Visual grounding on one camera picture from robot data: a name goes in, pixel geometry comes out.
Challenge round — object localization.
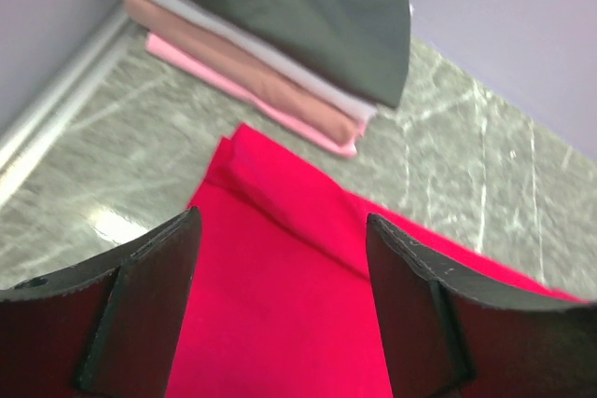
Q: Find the white folded shirt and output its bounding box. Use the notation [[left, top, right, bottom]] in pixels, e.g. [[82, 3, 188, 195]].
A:
[[150, 0, 378, 122]]

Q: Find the crimson t shirt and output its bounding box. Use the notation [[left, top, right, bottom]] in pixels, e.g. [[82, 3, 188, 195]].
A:
[[167, 125, 587, 397]]

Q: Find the tan folded shirt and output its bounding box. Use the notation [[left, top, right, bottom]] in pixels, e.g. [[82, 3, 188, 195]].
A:
[[123, 0, 367, 144]]

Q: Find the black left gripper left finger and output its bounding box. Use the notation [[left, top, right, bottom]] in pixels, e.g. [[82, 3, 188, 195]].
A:
[[1, 207, 201, 397]]

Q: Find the dark grey folded shirt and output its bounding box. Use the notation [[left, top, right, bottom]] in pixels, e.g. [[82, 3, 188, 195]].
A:
[[189, 0, 411, 108]]

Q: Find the pink folded shirt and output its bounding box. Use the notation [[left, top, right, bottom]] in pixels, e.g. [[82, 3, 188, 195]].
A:
[[146, 32, 359, 158]]

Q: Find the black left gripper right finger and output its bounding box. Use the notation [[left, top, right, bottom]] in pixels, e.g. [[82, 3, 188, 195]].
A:
[[367, 214, 596, 397]]

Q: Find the aluminium frame rail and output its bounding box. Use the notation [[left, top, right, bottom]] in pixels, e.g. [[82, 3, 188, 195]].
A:
[[1, 7, 135, 197]]

